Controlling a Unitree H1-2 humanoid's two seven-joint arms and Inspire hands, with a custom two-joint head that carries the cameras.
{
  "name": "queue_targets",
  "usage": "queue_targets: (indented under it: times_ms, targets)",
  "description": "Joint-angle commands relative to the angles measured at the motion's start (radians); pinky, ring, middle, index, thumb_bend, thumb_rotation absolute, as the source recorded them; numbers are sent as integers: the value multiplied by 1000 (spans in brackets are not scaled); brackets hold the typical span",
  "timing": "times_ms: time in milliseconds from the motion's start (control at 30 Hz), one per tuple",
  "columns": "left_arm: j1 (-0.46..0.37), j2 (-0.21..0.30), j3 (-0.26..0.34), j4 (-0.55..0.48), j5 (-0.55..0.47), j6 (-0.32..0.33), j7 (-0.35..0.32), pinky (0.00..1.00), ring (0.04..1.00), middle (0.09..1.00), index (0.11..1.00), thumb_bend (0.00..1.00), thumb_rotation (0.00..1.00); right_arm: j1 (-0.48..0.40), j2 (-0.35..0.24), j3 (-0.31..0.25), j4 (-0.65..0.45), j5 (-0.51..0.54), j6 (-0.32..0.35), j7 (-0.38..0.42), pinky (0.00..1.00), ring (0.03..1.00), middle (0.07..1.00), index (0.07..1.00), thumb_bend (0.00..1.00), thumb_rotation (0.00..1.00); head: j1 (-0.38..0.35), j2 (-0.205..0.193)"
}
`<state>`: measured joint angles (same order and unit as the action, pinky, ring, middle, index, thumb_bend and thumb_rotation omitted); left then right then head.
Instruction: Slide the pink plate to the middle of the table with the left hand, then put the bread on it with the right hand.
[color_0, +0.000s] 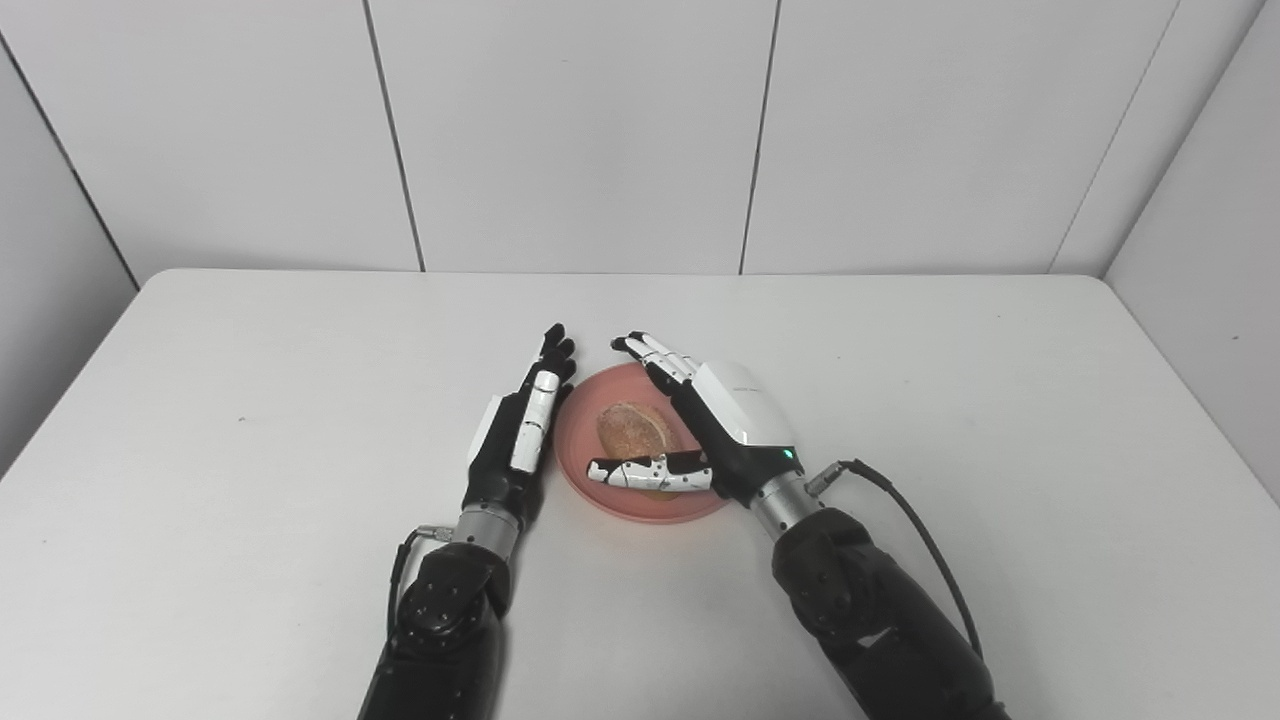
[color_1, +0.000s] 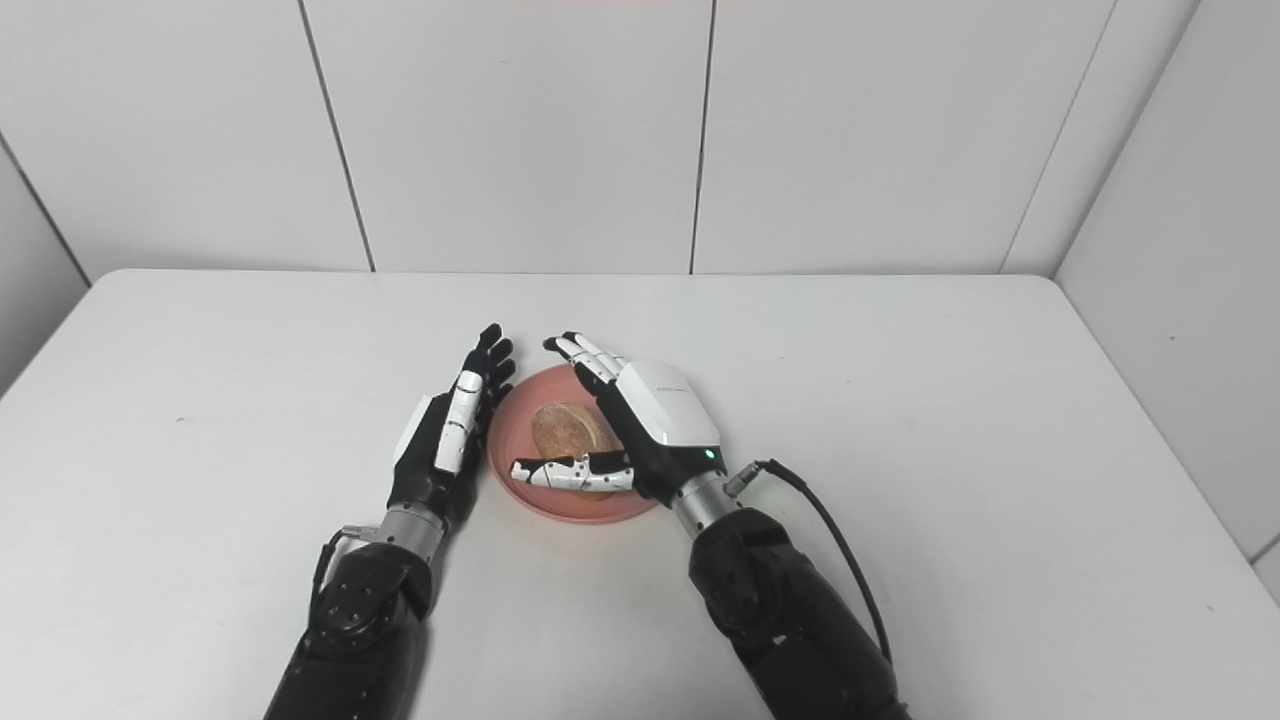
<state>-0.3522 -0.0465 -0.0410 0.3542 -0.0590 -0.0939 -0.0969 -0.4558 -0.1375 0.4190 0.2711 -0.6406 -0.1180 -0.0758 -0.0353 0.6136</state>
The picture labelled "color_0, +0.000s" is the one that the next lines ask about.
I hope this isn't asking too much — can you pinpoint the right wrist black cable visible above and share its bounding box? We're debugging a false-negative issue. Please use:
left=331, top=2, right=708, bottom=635
left=805, top=459, right=986, bottom=661

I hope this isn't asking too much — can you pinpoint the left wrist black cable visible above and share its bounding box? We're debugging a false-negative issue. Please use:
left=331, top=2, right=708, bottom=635
left=386, top=524, right=453, bottom=641

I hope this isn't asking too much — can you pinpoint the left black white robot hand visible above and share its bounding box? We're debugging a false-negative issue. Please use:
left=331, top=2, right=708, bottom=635
left=463, top=322, right=578, bottom=529

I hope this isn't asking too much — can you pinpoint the golden bread roll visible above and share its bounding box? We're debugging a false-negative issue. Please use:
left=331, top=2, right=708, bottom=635
left=596, top=401, right=678, bottom=501

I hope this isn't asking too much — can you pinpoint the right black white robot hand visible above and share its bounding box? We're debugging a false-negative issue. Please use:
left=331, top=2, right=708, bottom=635
left=586, top=331, right=804, bottom=509

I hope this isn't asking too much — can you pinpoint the pink round plate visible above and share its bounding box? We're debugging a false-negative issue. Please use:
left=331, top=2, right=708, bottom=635
left=553, top=362, right=734, bottom=524

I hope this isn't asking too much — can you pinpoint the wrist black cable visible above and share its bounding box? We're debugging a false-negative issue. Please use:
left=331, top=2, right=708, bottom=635
left=386, top=524, right=453, bottom=641
left=805, top=459, right=986, bottom=661

